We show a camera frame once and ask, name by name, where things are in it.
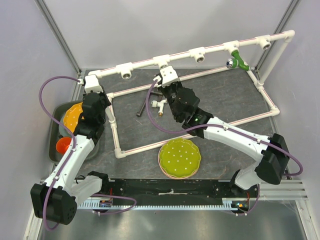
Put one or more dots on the dark grey tray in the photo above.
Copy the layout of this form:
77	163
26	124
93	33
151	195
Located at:
58	113

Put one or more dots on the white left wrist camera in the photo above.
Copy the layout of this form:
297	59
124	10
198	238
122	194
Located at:
91	84

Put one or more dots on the grey plate under orange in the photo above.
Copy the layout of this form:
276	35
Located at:
62	131

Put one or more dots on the white PVC pipe frame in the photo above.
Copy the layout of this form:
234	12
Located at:
125	70

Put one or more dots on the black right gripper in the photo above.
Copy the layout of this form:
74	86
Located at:
164	89

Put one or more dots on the white plastic faucet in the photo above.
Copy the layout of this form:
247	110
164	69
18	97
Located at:
160	105

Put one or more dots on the dark grey lever faucet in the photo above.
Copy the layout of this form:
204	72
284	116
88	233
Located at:
142	108

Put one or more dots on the green plastic faucet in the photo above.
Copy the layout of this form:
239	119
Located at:
237	62

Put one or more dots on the orange plastic cup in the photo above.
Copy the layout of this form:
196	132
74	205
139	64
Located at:
63	144

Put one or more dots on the green dotted plate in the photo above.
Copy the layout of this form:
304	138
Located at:
179	145

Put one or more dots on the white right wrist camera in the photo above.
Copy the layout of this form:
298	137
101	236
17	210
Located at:
166	77

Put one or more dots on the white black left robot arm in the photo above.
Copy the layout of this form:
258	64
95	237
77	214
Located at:
58	197

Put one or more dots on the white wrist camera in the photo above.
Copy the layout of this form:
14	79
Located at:
91	84
166	77

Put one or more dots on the grey cable duct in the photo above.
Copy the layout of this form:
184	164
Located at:
161	202

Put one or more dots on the chrome metal faucet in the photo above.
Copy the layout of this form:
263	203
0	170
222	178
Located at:
161	67

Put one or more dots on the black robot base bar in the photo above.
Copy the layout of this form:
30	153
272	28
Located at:
130	187

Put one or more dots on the pink rimmed plate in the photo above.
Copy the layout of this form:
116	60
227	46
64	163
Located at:
179	165

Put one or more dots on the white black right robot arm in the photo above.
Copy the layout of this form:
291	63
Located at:
267	151

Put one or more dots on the orange dotted plate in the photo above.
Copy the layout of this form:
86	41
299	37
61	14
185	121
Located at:
71	117

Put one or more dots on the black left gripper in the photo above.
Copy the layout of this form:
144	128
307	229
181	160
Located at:
103	95

